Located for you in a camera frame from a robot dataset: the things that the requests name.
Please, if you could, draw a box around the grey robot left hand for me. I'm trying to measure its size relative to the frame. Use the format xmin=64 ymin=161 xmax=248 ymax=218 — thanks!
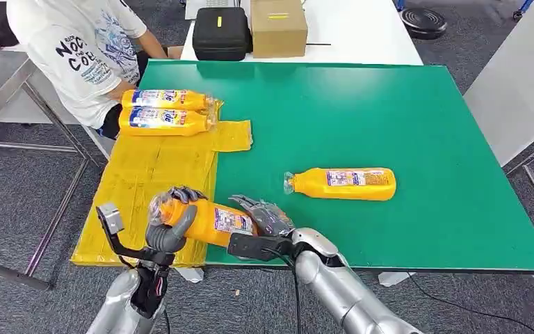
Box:
xmin=145 ymin=185 xmax=209 ymax=255

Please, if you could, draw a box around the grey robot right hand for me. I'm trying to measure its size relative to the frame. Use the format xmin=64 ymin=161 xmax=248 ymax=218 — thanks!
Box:
xmin=228 ymin=194 xmax=296 ymax=238

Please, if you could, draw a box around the orange drink bottle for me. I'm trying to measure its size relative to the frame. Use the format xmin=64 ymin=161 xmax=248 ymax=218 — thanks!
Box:
xmin=120 ymin=88 xmax=215 ymax=111
xmin=283 ymin=167 xmax=397 ymax=202
xmin=147 ymin=191 xmax=259 ymax=248
xmin=118 ymin=106 xmax=218 ymax=137

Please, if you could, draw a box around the white table foot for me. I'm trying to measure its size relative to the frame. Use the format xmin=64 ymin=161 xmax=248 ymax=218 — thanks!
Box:
xmin=175 ymin=267 xmax=205 ymax=283
xmin=378 ymin=271 xmax=410 ymax=287

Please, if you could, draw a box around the black zip case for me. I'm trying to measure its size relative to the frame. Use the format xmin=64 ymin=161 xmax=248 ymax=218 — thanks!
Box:
xmin=191 ymin=6 xmax=253 ymax=62

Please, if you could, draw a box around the yellow plastic sheet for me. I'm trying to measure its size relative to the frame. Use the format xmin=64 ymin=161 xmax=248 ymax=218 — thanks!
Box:
xmin=71 ymin=99 xmax=254 ymax=269

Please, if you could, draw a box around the person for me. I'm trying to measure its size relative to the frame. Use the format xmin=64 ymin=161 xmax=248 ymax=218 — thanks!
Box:
xmin=6 ymin=0 xmax=184 ymax=141

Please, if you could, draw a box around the brown cardboard box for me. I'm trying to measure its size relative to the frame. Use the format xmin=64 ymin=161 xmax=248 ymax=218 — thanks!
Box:
xmin=250 ymin=0 xmax=309 ymax=59

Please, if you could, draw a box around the white desk under bag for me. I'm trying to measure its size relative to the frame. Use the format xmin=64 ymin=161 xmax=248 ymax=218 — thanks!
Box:
xmin=0 ymin=43 xmax=118 ymax=160

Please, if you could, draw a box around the green table mat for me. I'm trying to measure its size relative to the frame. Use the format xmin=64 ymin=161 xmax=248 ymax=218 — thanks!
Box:
xmin=138 ymin=58 xmax=534 ymax=273

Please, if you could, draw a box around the round black floor device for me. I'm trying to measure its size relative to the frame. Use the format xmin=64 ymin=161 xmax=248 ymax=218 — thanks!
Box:
xmin=398 ymin=8 xmax=448 ymax=40

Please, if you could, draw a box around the white side table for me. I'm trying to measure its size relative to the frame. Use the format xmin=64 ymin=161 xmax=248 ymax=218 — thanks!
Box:
xmin=462 ymin=1 xmax=534 ymax=236

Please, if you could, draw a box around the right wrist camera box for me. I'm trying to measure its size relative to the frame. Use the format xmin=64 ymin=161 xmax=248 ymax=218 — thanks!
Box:
xmin=227 ymin=232 xmax=296 ymax=263

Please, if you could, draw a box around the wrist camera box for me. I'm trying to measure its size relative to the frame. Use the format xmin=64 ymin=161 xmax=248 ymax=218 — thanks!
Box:
xmin=227 ymin=232 xmax=296 ymax=263
xmin=95 ymin=202 xmax=126 ymax=236

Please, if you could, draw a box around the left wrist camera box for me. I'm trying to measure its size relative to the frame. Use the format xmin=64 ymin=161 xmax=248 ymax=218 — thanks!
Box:
xmin=95 ymin=202 xmax=126 ymax=236

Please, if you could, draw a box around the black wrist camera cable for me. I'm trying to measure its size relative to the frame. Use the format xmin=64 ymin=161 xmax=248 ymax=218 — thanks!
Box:
xmin=262 ymin=248 xmax=302 ymax=334

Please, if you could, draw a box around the black floor cable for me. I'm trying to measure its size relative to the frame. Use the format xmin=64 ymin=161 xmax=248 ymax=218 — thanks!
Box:
xmin=407 ymin=273 xmax=534 ymax=334

